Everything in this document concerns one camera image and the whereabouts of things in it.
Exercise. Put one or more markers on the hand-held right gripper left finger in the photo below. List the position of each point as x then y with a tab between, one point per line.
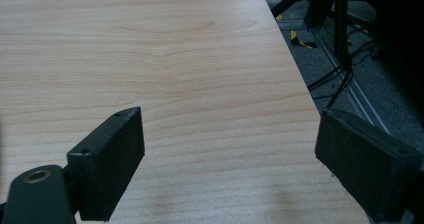
106	164

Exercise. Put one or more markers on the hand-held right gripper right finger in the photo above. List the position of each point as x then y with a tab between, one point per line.
363	164

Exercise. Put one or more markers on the yellow and black floor tape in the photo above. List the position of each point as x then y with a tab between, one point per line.
297	40

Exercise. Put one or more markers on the black metal stand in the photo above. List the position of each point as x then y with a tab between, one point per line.
341	24

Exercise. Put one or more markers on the aluminium floor rail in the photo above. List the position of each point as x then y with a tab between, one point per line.
353	90

